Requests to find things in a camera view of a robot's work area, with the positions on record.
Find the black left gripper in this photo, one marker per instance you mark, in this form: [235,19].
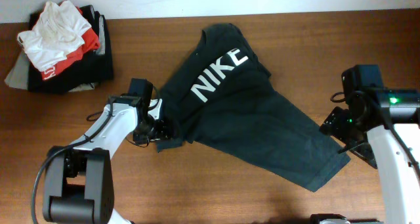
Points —
[165,131]

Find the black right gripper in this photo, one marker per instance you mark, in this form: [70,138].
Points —
[333,124]

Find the black Nike t-shirt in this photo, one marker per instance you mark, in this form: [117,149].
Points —
[221,97]

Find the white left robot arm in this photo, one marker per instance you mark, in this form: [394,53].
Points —
[78,186]

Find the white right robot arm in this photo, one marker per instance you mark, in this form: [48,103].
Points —
[381,127]

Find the black folded garment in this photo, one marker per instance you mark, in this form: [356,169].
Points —
[94,67]

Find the red folded garment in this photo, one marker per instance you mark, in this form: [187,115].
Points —
[91,43]

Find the white crumpled garment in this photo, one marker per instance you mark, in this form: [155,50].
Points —
[57,33]

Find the grey-green folded garment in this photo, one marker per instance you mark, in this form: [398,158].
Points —
[18,76]

